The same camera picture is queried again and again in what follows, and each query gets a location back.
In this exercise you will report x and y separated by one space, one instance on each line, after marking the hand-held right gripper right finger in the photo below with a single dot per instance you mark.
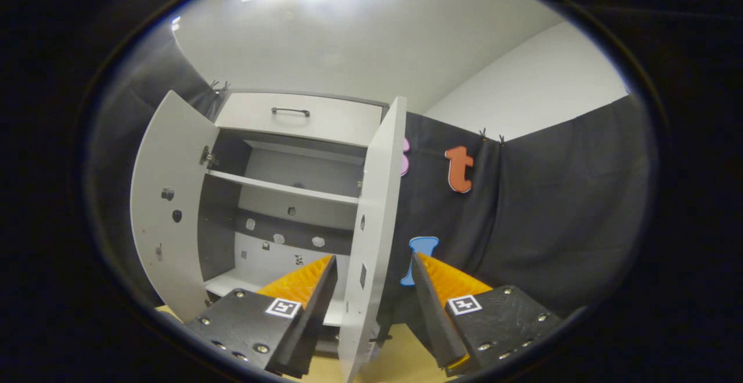
438 325

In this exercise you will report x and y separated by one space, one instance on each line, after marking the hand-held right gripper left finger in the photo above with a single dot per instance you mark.
313 319

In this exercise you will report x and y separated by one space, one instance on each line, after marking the white headphone-sticker cabinet door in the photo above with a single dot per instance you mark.
374 209

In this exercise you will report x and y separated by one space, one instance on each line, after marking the white shoe cabinet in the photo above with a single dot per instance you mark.
302 168

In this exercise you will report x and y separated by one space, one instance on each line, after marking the white camera-sticker cabinet door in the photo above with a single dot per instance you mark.
168 244

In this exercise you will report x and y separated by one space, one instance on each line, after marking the metal door hinge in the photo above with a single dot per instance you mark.
208 156

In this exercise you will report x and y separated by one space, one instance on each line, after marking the white cabinet drawer front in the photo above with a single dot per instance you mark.
348 122

